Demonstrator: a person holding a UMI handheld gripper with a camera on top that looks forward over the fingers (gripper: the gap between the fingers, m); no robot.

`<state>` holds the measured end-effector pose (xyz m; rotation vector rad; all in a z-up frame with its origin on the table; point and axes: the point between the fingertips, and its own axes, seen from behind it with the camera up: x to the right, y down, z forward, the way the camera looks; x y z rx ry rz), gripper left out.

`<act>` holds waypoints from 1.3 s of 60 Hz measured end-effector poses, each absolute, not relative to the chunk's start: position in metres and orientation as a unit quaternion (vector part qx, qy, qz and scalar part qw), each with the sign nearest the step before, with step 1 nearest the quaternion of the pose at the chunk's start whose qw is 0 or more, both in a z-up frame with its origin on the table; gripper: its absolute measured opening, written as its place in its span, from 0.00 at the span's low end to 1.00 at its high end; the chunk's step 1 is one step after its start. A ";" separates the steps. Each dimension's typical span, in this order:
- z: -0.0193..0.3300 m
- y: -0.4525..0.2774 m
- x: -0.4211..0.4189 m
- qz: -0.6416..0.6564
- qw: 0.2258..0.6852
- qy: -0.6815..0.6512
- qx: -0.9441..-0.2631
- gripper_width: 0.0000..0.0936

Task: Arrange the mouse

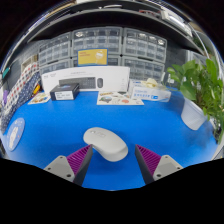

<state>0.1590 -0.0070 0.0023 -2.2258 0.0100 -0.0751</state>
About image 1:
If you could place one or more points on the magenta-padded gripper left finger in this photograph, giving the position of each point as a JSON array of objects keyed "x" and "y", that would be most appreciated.
[{"x": 60, "y": 166}]

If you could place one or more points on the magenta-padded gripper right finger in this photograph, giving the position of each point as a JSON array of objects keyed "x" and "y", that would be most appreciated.
[{"x": 166, "y": 165}]

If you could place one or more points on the white computer mouse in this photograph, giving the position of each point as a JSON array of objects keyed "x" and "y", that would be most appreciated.
[{"x": 106, "y": 143}]

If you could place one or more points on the white and blue tissue box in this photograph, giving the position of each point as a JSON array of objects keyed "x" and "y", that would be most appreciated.
[{"x": 148, "y": 93}]

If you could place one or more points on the small black box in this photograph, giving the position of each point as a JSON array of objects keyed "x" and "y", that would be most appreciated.
[{"x": 63, "y": 91}]

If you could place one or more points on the green plant in white pot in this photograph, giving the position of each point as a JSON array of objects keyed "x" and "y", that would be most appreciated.
[{"x": 200, "y": 86}]

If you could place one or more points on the red blue checked cloth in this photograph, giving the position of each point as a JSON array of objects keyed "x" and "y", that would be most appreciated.
[{"x": 21, "y": 86}]

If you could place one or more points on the purple soft toy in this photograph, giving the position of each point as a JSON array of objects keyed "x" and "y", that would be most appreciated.
[{"x": 5, "y": 96}]

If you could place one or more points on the long white keyboard box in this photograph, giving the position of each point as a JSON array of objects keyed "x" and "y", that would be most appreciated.
[{"x": 115, "y": 75}]

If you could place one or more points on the beige woven basket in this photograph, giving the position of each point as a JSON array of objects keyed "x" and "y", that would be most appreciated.
[{"x": 29, "y": 63}]

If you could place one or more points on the dark shelf unit with items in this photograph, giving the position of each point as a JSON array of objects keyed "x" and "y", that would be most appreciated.
[{"x": 100, "y": 16}]

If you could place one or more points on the yellow card with blue frame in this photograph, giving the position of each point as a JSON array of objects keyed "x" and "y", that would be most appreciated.
[{"x": 92, "y": 57}]

